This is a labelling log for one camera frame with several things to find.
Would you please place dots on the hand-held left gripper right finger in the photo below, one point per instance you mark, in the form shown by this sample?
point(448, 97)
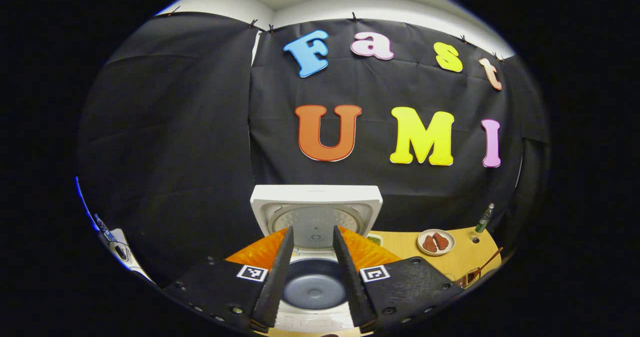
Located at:
point(350, 282)

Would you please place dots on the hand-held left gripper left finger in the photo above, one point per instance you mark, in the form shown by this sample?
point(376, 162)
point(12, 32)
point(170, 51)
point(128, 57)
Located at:
point(277, 282)

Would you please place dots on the white rice cooker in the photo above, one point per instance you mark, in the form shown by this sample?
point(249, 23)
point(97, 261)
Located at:
point(315, 197)

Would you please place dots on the clear square chopstick holder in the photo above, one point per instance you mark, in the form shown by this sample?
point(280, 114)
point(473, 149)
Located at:
point(467, 279)

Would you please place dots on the brown wooden spoon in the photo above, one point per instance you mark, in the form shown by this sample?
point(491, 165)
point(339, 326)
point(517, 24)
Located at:
point(487, 259)

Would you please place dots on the white divided condiment dish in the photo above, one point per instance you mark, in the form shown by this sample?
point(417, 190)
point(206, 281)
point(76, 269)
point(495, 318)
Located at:
point(375, 239)

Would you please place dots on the brown meat piece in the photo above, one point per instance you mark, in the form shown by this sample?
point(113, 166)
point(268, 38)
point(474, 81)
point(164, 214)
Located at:
point(430, 244)
point(441, 241)

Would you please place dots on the white round plate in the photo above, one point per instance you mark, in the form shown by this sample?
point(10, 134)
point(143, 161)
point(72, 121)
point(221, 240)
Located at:
point(436, 252)

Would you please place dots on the white side desk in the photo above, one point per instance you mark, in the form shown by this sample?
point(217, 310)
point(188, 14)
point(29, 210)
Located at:
point(135, 267)

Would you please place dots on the green label plastic bottle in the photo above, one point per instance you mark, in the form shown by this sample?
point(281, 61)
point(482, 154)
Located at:
point(484, 219)

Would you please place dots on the black backdrop cloth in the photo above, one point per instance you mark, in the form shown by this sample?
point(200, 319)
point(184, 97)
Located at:
point(190, 127)

